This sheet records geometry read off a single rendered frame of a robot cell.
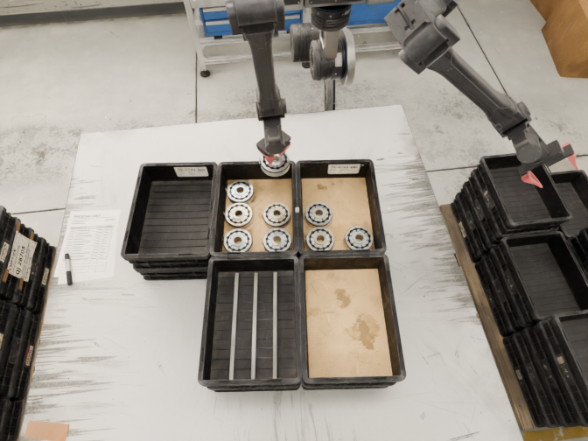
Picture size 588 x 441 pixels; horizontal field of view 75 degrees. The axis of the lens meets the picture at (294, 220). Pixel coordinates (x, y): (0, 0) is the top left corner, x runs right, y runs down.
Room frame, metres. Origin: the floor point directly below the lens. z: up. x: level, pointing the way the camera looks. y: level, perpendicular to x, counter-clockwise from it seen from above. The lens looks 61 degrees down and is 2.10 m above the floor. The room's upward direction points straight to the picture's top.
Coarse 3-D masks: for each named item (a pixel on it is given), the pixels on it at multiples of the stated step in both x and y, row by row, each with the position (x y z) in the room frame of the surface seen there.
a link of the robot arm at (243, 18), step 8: (240, 0) 0.70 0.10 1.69; (248, 0) 0.70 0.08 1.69; (256, 0) 0.70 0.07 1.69; (264, 0) 0.70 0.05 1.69; (272, 0) 0.70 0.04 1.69; (240, 8) 0.69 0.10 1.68; (248, 8) 0.69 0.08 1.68; (256, 8) 0.69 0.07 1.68; (264, 8) 0.69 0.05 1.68; (272, 8) 0.69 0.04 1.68; (240, 16) 0.68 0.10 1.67; (248, 16) 0.68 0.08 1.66; (256, 16) 0.69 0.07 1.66; (264, 16) 0.69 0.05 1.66; (272, 16) 0.69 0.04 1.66; (240, 24) 0.69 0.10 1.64
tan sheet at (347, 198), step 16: (304, 192) 0.84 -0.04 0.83; (320, 192) 0.84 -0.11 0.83; (336, 192) 0.84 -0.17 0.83; (352, 192) 0.84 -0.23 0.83; (304, 208) 0.76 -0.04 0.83; (336, 208) 0.76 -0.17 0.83; (352, 208) 0.76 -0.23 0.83; (368, 208) 0.76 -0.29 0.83; (304, 224) 0.69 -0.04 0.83; (336, 224) 0.69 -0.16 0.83; (352, 224) 0.69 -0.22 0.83; (368, 224) 0.69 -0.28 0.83; (320, 240) 0.63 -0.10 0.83; (336, 240) 0.63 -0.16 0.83
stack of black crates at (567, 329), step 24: (576, 312) 0.42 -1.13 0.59; (528, 336) 0.37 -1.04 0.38; (552, 336) 0.34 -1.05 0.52; (576, 336) 0.35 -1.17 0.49; (528, 360) 0.28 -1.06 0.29; (552, 360) 0.26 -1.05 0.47; (576, 360) 0.24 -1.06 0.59; (528, 384) 0.19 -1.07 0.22; (552, 384) 0.18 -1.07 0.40; (576, 384) 0.16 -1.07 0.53; (528, 408) 0.10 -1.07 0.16; (552, 408) 0.09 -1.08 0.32; (576, 408) 0.08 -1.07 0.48
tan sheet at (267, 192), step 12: (228, 180) 0.90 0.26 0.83; (252, 180) 0.90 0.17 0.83; (264, 180) 0.90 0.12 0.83; (276, 180) 0.90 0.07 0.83; (288, 180) 0.90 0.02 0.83; (240, 192) 0.84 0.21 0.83; (264, 192) 0.84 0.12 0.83; (276, 192) 0.84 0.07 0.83; (288, 192) 0.84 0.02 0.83; (228, 204) 0.79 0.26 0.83; (252, 204) 0.79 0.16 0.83; (264, 204) 0.79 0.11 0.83; (288, 204) 0.79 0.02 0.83; (276, 216) 0.73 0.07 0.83; (228, 228) 0.68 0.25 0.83; (252, 228) 0.68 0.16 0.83; (264, 228) 0.68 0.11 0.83; (288, 228) 0.68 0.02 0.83
